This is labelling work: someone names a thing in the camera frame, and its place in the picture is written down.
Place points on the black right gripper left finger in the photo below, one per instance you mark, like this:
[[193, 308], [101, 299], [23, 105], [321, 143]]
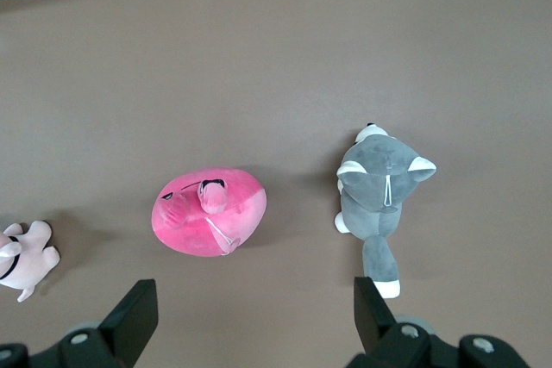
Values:
[[129, 325]]

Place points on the grey white husky plush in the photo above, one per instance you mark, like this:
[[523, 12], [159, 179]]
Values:
[[375, 195]]

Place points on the light pink pig plush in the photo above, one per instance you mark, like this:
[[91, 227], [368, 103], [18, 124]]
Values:
[[26, 256]]

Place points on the brown table cover sheet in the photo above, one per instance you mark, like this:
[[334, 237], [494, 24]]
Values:
[[276, 83]]

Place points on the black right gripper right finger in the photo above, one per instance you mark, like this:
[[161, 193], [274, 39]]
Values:
[[375, 325]]

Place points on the round hot pink plush toy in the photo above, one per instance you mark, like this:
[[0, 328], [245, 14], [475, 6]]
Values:
[[207, 217]]

